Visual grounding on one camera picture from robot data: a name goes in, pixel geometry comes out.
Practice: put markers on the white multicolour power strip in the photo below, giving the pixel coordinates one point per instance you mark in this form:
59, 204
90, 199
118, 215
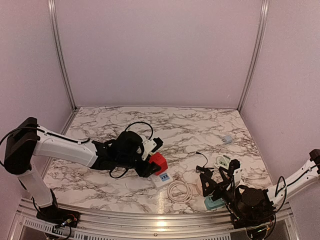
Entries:
161, 180

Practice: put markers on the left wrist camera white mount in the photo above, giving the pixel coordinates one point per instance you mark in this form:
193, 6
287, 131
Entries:
150, 147

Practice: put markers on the aluminium front rail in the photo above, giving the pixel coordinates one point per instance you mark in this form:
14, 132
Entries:
94, 224

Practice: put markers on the pink round power socket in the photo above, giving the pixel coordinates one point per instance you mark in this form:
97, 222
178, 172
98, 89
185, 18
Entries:
199, 187

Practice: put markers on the red cube socket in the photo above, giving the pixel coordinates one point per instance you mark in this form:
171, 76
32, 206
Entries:
159, 160

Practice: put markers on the right aluminium frame post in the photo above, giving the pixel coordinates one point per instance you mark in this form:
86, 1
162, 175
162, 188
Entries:
263, 18

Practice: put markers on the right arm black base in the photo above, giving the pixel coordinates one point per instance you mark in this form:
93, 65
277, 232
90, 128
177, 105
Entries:
241, 222

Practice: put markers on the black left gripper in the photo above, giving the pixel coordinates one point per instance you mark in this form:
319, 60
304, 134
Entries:
147, 170

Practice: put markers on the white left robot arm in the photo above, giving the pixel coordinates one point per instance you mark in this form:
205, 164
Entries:
30, 139

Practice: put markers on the left aluminium frame post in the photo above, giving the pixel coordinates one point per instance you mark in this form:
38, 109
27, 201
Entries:
59, 51

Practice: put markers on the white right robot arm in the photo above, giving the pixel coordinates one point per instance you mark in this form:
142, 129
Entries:
288, 187

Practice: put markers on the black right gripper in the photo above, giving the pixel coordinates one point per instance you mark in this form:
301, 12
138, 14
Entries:
214, 185

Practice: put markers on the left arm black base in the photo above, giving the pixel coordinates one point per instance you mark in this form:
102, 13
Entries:
56, 215

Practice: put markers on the green white plug adapter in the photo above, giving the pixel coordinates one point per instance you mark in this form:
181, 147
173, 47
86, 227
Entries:
226, 159

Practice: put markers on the aluminium frame post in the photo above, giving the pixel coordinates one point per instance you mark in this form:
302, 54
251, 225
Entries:
59, 51
263, 18

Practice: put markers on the black power adapter with cable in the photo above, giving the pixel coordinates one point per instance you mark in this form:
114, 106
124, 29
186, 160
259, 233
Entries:
208, 171

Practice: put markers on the teal power strip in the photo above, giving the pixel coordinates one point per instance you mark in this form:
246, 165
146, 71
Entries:
211, 204

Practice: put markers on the light blue plug adapter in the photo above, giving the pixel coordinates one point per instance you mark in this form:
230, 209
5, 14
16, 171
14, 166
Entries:
227, 139

